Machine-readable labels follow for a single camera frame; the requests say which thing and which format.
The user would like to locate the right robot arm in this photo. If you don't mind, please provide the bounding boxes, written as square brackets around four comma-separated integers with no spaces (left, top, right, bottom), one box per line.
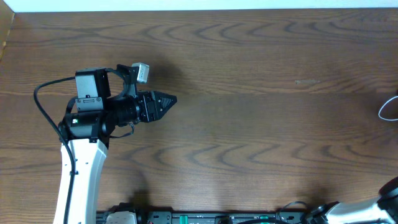
[325,177,397,223]

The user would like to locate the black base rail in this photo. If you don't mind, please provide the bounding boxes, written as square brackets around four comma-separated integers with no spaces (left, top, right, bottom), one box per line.
[95,201,325,224]

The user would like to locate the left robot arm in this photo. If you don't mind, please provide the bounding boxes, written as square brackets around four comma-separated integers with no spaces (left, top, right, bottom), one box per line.
[53,63,177,223]

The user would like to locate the white USB cable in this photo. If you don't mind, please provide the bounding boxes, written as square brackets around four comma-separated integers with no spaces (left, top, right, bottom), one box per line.
[377,95,398,122]

